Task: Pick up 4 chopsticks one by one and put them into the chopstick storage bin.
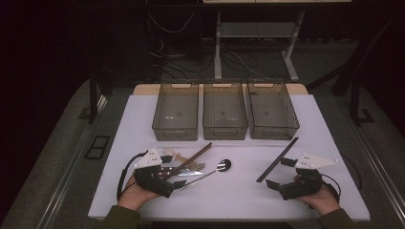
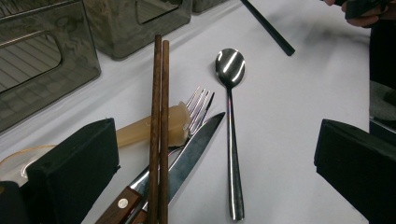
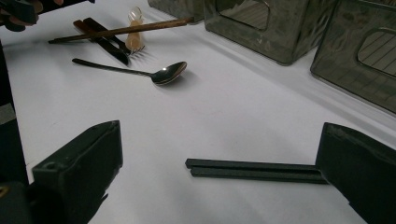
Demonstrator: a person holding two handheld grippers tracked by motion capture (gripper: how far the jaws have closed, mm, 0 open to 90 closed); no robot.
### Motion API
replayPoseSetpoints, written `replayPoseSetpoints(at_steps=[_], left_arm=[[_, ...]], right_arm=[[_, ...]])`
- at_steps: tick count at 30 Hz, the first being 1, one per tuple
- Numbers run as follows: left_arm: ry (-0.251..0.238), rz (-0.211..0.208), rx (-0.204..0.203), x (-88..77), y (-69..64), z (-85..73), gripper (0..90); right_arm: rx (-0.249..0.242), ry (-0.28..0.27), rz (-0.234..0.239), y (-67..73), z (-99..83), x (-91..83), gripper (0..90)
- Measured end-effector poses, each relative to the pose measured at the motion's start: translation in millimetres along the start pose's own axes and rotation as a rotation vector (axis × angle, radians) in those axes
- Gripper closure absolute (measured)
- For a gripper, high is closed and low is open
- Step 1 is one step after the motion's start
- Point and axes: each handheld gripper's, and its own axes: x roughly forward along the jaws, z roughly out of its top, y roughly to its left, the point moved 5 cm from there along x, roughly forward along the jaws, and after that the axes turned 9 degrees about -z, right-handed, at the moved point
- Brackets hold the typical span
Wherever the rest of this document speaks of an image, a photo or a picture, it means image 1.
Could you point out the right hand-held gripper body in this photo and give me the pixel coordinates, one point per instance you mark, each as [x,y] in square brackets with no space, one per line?
[305,186]

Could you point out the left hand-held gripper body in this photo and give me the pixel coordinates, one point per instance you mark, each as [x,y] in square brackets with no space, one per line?
[149,179]

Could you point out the black chopstick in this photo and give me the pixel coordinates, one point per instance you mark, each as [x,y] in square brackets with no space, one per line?
[277,160]

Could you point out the translucent orange plastic spoon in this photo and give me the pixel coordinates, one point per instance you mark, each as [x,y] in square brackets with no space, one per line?
[181,156]

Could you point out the brown wooden chopstick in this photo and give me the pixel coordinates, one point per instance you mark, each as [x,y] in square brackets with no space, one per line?
[197,155]

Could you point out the metal spoon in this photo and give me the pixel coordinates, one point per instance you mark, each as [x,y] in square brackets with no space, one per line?
[224,164]

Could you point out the smoky clear plastic bin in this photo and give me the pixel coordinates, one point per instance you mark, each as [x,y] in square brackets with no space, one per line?
[176,111]
[224,111]
[273,111]

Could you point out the person's left hand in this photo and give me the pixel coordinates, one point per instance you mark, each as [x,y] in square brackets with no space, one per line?
[133,197]

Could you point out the person's right hand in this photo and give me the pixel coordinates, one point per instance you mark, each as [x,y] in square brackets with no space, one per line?
[323,202]

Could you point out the dark metal fork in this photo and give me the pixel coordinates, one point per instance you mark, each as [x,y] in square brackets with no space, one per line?
[199,166]

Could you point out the black metal stand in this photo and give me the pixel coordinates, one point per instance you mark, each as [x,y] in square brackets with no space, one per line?
[355,105]
[93,101]

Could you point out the black rectangular floor frame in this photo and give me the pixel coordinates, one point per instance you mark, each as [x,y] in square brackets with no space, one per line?
[97,147]

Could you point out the silver metal rail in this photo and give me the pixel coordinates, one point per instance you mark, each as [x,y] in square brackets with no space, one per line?
[56,191]
[385,178]

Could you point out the white metal desk frame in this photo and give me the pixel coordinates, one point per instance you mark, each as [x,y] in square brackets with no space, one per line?
[217,51]

